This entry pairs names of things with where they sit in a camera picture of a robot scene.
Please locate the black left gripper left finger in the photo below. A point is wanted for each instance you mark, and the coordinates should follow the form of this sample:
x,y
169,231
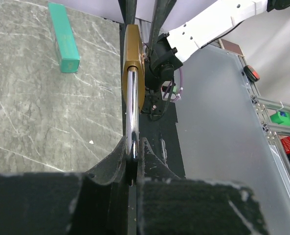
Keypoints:
x,y
106,194

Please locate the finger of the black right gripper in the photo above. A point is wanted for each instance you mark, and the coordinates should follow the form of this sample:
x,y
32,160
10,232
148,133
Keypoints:
x,y
162,9
130,11

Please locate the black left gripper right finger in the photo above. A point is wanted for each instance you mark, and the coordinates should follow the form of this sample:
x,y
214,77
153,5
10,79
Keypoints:
x,y
158,195

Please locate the large brass padlock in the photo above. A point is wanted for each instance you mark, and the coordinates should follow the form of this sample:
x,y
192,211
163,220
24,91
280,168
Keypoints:
x,y
133,87

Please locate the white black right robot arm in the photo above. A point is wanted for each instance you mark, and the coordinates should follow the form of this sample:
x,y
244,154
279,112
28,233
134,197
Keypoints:
x,y
215,21

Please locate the teal rectangular box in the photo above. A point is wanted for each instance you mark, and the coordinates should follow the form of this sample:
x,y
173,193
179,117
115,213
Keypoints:
x,y
64,43

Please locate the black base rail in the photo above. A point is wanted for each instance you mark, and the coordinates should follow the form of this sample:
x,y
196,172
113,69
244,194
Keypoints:
x,y
158,118

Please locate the aluminium table frame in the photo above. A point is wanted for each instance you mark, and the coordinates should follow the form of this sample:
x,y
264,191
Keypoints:
x,y
275,115

